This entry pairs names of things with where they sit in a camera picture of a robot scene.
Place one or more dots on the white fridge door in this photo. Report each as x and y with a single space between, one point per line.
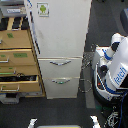
63 32

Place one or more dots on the upper fridge drawer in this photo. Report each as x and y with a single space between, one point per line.
60 68

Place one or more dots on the fridge drawer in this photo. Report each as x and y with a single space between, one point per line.
60 68
61 88

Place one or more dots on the lower fridge drawer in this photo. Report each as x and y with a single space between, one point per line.
61 88

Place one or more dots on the white fridge body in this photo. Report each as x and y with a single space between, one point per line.
59 29

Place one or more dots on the wooden drawer cabinet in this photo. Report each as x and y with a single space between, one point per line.
19 68

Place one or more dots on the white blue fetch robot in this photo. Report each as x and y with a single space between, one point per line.
110 70

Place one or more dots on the green android sticker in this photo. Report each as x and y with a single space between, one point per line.
43 9

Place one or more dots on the grey box on cabinet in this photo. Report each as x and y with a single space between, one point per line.
13 11

